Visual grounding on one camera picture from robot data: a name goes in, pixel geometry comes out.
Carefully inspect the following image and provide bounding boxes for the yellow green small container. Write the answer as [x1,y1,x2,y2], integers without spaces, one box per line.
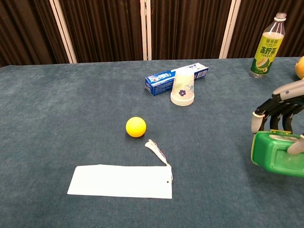
[250,129,304,179]

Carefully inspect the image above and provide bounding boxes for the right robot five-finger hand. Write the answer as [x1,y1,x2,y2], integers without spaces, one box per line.
[251,79,304,155]

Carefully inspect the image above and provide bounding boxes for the stacked floral paper cups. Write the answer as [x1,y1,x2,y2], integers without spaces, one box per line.
[170,67,196,107]

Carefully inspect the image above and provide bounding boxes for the teal tablecloth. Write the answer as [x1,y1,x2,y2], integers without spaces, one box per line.
[0,57,304,228]

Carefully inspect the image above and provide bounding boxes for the yellow ball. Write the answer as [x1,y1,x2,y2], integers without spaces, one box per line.
[125,116,147,138]

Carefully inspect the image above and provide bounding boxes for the white paper bookmark with tassel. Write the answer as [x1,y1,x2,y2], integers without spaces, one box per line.
[66,139,173,199]

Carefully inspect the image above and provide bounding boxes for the dark curtain screen panel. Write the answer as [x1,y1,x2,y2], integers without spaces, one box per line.
[56,0,149,64]
[227,0,304,59]
[0,0,73,68]
[144,0,236,61]

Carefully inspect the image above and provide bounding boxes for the blue toothpaste box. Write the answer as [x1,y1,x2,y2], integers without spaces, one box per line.
[144,62,210,97]

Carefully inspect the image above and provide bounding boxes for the yellow plush duck toy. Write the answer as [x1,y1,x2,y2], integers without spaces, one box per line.
[294,56,304,80]

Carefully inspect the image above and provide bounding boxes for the green label tea bottle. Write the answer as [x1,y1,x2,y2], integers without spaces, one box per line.
[248,12,287,79]

